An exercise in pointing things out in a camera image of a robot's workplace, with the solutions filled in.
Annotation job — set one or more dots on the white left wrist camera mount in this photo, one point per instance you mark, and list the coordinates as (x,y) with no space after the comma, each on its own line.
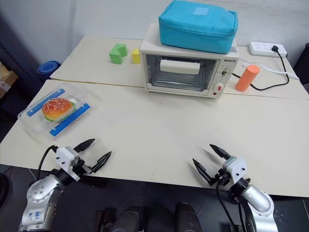
(64,157)

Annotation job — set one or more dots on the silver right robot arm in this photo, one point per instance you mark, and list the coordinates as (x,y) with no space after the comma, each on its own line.
(258,200)

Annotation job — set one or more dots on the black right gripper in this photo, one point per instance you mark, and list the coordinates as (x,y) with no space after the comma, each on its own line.
(222,177)

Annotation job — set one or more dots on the toy hamburger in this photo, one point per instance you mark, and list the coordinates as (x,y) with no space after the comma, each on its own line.
(56,108)

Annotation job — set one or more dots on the white mini toaster oven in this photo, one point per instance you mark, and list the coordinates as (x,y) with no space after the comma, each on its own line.
(224,72)

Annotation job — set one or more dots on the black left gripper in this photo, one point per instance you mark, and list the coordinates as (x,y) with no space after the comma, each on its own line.
(80,168)

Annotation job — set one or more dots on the turquoise zippered fabric bag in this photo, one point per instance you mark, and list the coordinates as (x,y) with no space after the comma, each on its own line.
(195,26)

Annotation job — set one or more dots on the blue rolled mat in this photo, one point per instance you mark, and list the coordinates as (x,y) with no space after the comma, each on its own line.
(47,70)

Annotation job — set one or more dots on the clear container with blue clips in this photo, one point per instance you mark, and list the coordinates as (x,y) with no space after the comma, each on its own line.
(36,120)

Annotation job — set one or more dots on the green notched foam block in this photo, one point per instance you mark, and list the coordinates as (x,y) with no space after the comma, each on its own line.
(116,56)

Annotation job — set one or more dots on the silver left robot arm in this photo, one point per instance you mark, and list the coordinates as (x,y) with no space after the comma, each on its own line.
(39,193)

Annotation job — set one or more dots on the cardboard box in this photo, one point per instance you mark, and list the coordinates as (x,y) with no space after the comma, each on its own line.
(7,79)

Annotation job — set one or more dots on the black round object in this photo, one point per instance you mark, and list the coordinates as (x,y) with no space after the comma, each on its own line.
(3,187)

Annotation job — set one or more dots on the white power strip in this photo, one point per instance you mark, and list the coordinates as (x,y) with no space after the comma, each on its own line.
(262,48)

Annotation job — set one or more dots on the orange foam cylinder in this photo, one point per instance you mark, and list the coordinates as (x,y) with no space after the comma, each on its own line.
(246,78)

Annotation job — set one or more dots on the large dark rounded shape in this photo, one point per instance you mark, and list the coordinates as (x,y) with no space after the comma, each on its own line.
(131,218)
(187,217)

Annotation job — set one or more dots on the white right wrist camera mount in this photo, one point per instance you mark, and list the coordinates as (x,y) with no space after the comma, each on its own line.
(235,168)

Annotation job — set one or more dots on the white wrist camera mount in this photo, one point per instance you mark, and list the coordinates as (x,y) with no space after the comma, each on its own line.
(64,157)
(235,168)

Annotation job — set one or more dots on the yellow foam block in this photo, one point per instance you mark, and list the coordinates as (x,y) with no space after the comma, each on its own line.
(136,56)

